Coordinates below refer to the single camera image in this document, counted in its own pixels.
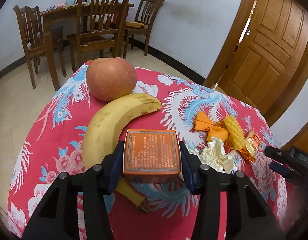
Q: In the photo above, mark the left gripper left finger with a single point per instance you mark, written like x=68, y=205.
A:
x=56, y=216

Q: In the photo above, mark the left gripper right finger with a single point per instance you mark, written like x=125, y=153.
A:
x=247, y=217

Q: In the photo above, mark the orange snack packet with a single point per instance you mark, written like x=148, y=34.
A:
x=253, y=141

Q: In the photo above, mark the white tissue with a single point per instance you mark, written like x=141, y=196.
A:
x=215, y=156

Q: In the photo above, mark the orange small carton box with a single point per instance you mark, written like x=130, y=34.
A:
x=151, y=156

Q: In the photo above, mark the wooden door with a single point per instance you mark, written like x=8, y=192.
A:
x=300, y=140
x=264, y=60

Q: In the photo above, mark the yellow foam net left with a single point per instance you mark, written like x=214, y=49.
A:
x=235, y=131

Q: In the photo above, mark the yellow banana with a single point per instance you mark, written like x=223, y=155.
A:
x=105, y=127

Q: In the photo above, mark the orange candy wrapper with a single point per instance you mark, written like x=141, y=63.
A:
x=203, y=123

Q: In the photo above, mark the red apple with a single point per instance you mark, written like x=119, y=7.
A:
x=109, y=78

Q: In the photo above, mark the left wooden chair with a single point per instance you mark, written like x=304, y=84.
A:
x=31, y=32

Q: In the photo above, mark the wooden chair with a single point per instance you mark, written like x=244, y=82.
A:
x=146, y=14
x=31, y=32
x=100, y=25

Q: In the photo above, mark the wooden dining table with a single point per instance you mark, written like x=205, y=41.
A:
x=54, y=15

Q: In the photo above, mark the yellow seat cushion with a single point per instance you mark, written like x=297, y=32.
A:
x=135, y=25

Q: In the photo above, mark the far wooden chair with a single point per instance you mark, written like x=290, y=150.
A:
x=146, y=14

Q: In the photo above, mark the near wooden chair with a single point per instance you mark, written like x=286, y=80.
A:
x=100, y=25

